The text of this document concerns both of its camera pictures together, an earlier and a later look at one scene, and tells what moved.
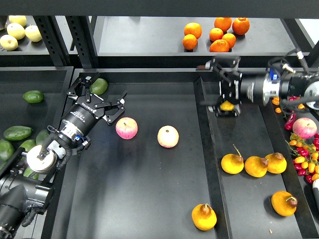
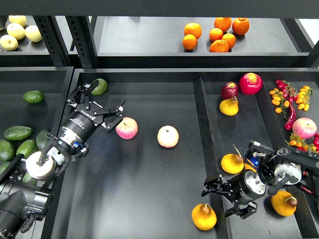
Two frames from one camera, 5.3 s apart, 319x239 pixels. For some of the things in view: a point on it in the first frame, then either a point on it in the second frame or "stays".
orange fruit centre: (216, 34) stays
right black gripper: (235, 87) to (247, 185)
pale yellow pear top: (20, 19) stays
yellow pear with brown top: (204, 217) stays
